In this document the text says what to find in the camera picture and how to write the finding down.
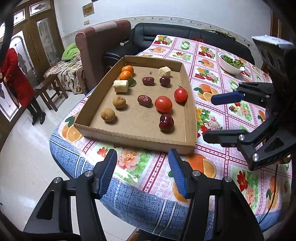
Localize black leather sofa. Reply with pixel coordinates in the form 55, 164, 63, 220
104, 22, 255, 70

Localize red tomato with stem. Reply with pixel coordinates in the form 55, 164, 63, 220
174, 86, 188, 103

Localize white bowl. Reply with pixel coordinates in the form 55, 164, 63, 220
218, 52, 245, 75

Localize floral fruit print tablecloth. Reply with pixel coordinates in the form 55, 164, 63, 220
49, 35, 293, 232

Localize brown armchair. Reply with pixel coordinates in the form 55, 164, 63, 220
75, 20, 131, 94

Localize brown longan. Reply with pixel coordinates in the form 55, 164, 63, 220
112, 96, 127, 108
100, 108, 116, 122

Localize green cushion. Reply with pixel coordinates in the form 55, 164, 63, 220
61, 42, 80, 61

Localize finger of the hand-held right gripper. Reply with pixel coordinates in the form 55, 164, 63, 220
210, 82, 278, 107
203, 112, 291, 171

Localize large pale yellow chunk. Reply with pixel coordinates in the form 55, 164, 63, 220
113, 80, 129, 93

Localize small yellow wall sign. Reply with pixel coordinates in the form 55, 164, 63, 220
82, 3, 94, 17

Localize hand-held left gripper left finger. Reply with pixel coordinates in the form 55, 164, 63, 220
23, 149, 118, 241

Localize black cable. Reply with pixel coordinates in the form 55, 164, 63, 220
258, 166, 279, 224

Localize orange with green leaf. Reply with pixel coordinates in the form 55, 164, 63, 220
119, 71, 137, 88

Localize wooden glass panel door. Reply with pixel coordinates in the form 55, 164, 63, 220
0, 0, 65, 121

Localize green lettuce leaves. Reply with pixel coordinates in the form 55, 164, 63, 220
221, 55, 243, 68

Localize small pale yellow chunk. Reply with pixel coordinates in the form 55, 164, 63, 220
159, 66, 172, 77

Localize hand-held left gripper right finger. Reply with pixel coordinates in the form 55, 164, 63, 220
168, 148, 265, 241

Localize wooden stool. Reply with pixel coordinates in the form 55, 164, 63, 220
34, 74, 69, 112

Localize shallow cardboard box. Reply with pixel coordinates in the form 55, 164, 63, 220
73, 56, 198, 155

